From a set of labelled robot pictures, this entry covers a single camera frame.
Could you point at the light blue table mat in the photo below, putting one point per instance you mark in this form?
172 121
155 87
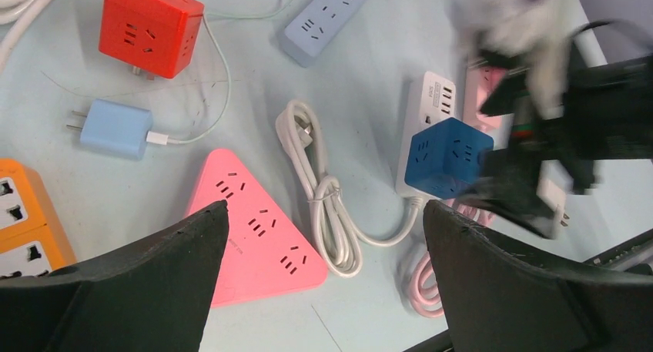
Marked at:
357 87

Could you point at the small light blue charger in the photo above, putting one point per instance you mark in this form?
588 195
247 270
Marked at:
117 129

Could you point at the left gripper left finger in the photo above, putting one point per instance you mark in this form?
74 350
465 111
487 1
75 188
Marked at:
151 295

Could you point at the pink triangular power strip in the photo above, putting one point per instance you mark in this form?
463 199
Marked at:
265 255

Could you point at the light blue power strip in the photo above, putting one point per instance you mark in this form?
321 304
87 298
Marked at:
307 35

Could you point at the orange power strip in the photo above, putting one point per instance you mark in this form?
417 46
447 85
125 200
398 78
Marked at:
33 241

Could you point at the white power strip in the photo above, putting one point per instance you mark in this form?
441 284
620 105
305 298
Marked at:
431 99

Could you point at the red cube socket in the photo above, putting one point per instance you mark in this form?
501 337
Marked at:
158 36

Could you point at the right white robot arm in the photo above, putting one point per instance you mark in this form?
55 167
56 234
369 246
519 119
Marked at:
536 29

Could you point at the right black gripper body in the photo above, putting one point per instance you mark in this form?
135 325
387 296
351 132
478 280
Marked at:
606 114

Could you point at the white plug adapter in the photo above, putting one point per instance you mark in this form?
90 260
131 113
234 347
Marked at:
555 196

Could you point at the dark blue cube socket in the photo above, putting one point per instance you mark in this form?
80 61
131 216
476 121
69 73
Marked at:
446 158

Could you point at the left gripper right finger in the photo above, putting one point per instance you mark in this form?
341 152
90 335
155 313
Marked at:
510 293

